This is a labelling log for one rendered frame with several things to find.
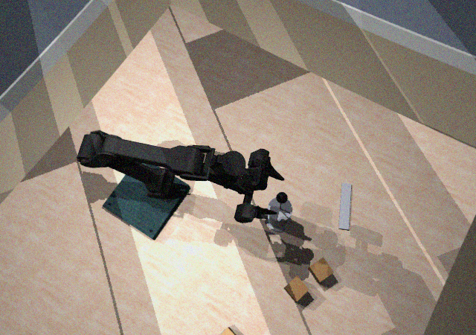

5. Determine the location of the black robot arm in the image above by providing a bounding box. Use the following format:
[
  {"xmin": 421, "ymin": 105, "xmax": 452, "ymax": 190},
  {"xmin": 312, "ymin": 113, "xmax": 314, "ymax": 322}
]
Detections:
[{"xmin": 77, "ymin": 130, "xmax": 269, "ymax": 202}]

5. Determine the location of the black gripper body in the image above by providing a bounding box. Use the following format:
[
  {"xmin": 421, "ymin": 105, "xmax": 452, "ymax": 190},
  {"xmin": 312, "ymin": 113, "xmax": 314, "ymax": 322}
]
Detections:
[{"xmin": 223, "ymin": 148, "xmax": 269, "ymax": 223}]

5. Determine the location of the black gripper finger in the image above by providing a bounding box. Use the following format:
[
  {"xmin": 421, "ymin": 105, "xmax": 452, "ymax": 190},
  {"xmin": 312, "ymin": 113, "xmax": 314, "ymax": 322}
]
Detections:
[
  {"xmin": 254, "ymin": 205, "xmax": 277, "ymax": 218},
  {"xmin": 265, "ymin": 157, "xmax": 284, "ymax": 181}
]

